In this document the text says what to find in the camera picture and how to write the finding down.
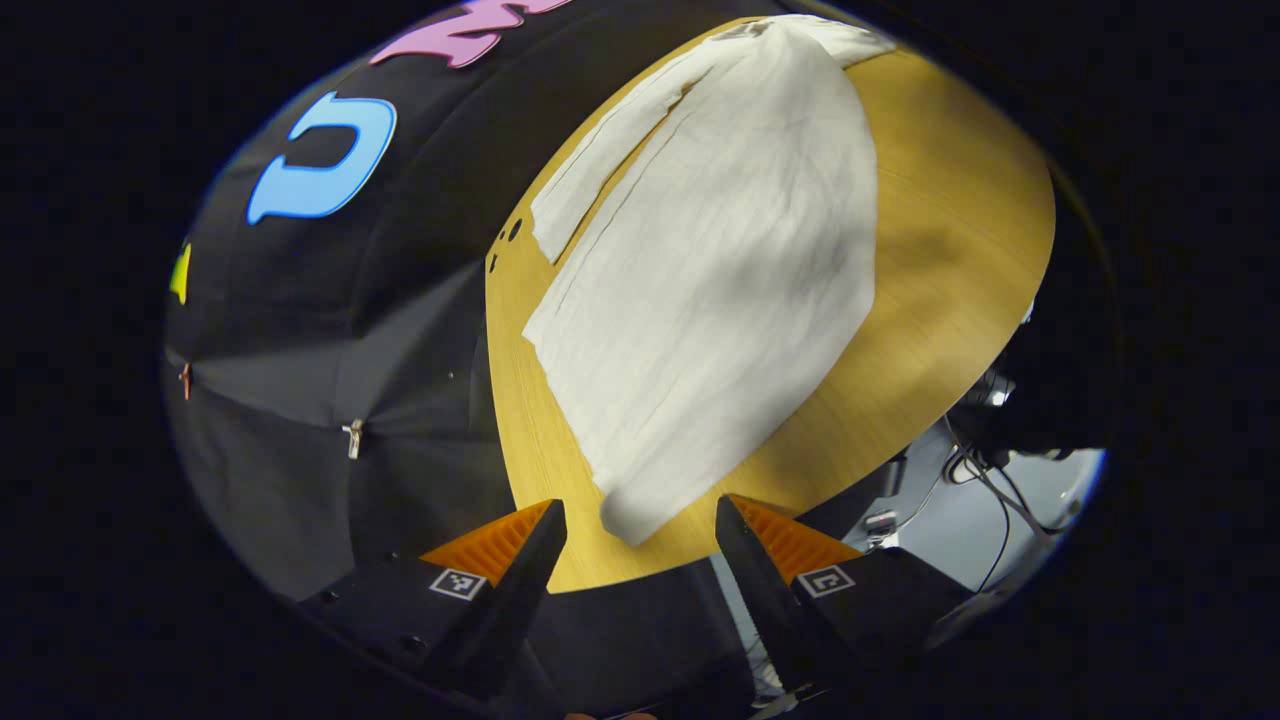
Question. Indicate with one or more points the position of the silver metal clip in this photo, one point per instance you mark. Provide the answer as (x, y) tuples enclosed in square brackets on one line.
[(352, 438)]

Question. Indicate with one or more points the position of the black backdrop cloth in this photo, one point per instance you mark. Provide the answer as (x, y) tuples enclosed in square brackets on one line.
[(400, 300)]

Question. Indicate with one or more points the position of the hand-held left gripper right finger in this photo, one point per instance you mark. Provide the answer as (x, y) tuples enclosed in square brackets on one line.
[(765, 600)]

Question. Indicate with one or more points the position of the white jeans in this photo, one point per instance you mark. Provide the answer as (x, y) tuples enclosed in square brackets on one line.
[(720, 300)]

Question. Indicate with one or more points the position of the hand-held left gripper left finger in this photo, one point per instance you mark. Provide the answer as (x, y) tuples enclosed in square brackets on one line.
[(520, 600)]

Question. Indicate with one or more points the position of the orange clip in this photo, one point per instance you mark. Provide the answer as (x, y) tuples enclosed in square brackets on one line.
[(185, 380)]

